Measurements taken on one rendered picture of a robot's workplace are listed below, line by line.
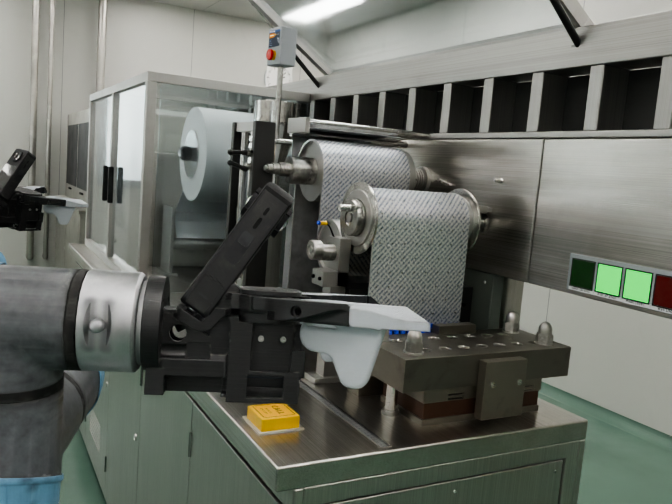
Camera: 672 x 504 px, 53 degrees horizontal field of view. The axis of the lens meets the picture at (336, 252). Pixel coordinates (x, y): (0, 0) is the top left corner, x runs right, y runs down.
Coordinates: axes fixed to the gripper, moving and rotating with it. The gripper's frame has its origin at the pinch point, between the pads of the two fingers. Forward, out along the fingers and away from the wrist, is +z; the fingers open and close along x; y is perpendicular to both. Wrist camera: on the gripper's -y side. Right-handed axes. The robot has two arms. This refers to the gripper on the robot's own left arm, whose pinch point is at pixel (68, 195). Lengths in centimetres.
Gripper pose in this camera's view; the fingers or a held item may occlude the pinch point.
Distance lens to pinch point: 165.7
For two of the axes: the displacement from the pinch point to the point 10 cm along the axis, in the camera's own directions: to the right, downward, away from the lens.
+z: 5.1, -0.6, 8.6
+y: -2.0, 9.6, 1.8
